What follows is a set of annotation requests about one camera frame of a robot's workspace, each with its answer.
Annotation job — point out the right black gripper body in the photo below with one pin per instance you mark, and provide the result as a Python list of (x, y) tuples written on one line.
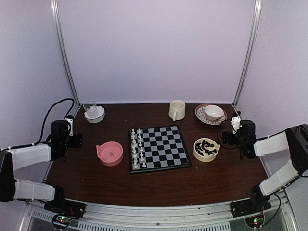
[(230, 141)]

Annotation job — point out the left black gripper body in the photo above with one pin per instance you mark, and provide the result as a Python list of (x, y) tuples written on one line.
[(77, 142)]

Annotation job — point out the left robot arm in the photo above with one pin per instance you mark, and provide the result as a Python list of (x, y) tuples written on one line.
[(52, 196)]

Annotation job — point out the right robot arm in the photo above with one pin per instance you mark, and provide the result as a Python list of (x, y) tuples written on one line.
[(284, 154)]

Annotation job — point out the black chess pieces pile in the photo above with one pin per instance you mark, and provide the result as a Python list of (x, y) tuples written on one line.
[(204, 148)]

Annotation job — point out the black white chess board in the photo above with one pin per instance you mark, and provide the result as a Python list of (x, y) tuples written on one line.
[(164, 149)]

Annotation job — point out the cream bowl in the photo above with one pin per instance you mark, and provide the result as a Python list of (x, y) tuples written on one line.
[(206, 158)]

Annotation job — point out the pink bowl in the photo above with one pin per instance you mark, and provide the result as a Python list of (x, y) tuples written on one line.
[(110, 153)]

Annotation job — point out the patterned saucer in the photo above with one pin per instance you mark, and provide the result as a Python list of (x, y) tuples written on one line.
[(200, 114)]

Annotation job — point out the clear glass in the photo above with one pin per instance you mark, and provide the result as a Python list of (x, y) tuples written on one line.
[(90, 108)]

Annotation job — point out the cream ribbed mug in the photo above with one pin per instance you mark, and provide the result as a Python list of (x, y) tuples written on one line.
[(177, 110)]

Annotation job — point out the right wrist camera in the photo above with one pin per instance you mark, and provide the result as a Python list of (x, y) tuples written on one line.
[(235, 122)]

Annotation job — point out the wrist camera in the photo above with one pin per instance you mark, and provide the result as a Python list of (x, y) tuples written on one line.
[(235, 122), (69, 119)]

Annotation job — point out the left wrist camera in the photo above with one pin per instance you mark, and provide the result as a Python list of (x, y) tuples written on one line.
[(69, 119)]

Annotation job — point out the left aluminium frame post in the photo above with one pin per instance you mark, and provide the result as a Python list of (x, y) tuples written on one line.
[(64, 58)]

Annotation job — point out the aluminium frame post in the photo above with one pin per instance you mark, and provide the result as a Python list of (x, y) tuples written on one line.
[(249, 51), (64, 58)]

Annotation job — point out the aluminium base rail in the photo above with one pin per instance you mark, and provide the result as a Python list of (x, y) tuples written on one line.
[(210, 217)]

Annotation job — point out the right aluminium frame post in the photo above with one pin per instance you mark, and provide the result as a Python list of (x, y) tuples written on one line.
[(249, 51)]

